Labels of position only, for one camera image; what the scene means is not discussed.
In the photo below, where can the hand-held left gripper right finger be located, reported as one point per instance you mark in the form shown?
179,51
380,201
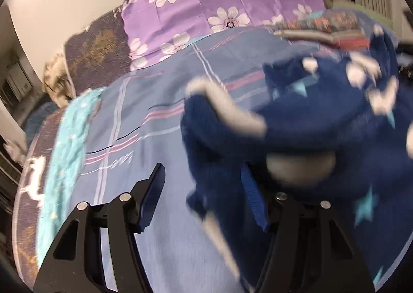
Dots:
255,202

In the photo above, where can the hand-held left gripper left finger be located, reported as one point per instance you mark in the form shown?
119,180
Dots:
151,196

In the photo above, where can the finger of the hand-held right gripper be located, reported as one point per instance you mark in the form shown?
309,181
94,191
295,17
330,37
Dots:
407,63

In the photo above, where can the navy star-print fleece onesie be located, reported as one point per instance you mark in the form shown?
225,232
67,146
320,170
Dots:
322,125

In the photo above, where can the stack of folded clothes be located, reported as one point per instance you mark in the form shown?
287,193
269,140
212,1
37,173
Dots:
322,36

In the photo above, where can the blue plaid bed sheet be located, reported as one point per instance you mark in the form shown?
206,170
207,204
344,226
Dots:
145,138

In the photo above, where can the teal fleece blanket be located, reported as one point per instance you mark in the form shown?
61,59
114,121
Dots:
64,151

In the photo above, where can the beige crumpled cloth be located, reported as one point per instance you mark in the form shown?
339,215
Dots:
58,83

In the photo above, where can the dark tree-print pillow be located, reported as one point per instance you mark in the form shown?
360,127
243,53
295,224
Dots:
96,50

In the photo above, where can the purple floral pillow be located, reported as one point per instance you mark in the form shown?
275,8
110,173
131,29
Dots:
200,12

